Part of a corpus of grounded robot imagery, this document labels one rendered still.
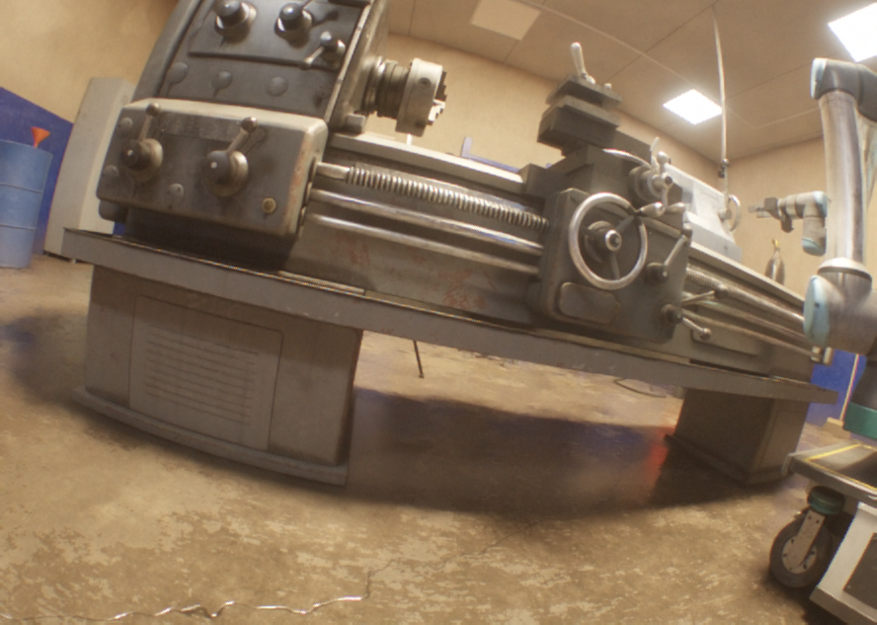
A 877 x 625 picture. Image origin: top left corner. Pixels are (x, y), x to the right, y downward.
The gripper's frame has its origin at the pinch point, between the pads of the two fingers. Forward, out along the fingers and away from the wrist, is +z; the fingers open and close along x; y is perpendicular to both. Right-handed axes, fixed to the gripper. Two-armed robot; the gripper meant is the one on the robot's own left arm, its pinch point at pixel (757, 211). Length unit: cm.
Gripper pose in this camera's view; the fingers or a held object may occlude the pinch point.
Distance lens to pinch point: 174.8
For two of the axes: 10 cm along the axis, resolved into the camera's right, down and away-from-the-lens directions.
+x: -9.6, -2.1, -1.7
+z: -1.6, -0.6, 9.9
